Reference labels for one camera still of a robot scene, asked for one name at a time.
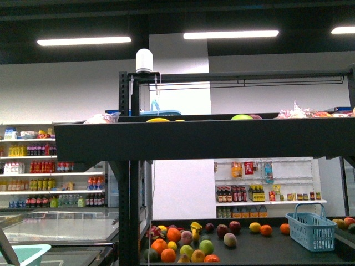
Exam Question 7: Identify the orange back shelf right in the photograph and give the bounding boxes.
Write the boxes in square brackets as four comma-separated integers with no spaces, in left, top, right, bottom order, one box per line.
[280,223,290,236]

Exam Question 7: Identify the black display shelf rack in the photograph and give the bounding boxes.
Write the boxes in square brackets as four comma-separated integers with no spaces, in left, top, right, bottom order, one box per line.
[54,66,354,265]

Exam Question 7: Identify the red green mango back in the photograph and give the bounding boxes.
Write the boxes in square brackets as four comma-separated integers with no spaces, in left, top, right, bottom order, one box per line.
[224,233,237,247]

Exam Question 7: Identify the yellow lemon back shelf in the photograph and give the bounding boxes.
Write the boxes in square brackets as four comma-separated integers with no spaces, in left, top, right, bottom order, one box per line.
[249,222,261,233]

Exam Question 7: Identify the yellow label bottles row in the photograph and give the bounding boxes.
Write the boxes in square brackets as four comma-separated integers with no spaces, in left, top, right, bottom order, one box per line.
[248,185,265,202]

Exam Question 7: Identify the white dome sensor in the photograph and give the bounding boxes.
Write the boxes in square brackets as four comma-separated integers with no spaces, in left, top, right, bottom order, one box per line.
[135,48,153,73]

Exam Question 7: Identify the light teal shopping basket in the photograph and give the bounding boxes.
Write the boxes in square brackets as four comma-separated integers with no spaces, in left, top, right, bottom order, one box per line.
[11,244,52,266]

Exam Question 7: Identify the orange shelf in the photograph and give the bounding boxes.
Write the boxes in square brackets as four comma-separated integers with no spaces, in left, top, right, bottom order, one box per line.
[280,223,290,236]
[260,225,273,237]

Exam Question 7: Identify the dark red apple back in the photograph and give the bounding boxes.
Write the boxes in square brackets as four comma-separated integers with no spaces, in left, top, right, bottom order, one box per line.
[229,221,241,234]

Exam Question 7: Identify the orange back shelf left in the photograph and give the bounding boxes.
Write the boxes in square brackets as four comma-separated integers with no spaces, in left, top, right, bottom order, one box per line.
[260,225,273,237]

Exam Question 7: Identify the glass top freezer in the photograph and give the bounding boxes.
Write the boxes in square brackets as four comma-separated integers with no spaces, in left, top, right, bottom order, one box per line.
[1,207,119,265]

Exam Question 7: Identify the small blue basket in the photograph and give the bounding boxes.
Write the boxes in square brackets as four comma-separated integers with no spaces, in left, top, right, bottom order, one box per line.
[285,202,337,252]

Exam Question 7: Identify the dark sauce bottles row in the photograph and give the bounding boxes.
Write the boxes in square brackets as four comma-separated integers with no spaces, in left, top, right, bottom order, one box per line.
[215,185,248,203]

